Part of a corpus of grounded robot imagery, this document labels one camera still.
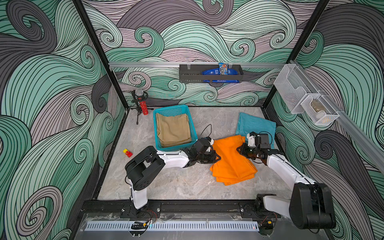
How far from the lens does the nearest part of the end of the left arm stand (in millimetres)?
671

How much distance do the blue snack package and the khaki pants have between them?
32 centimetres

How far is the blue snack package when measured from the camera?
36.0 inches

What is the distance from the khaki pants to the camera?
97 cm
